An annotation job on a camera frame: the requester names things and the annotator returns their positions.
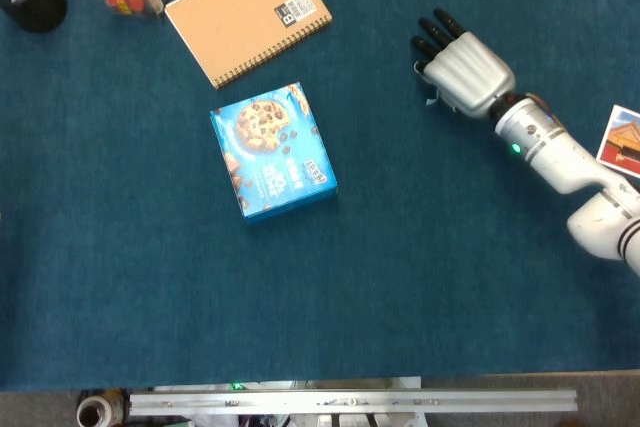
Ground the clear tape roll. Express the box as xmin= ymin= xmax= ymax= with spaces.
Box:
xmin=75 ymin=392 xmax=125 ymax=427

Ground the red palace postcard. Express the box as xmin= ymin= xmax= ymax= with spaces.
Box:
xmin=595 ymin=103 xmax=640 ymax=180

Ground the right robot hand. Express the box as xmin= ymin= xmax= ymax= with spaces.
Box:
xmin=410 ymin=7 xmax=517 ymax=120

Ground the blue cookie box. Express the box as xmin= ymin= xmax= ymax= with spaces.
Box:
xmin=209 ymin=81 xmax=339 ymax=225

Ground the aluminium profile rail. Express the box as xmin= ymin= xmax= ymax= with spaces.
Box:
xmin=128 ymin=388 xmax=579 ymax=417

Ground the kraft spiral notebook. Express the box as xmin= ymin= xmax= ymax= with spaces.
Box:
xmin=164 ymin=0 xmax=334 ymax=91

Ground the teal felt table mat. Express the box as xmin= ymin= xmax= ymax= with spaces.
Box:
xmin=0 ymin=0 xmax=640 ymax=393

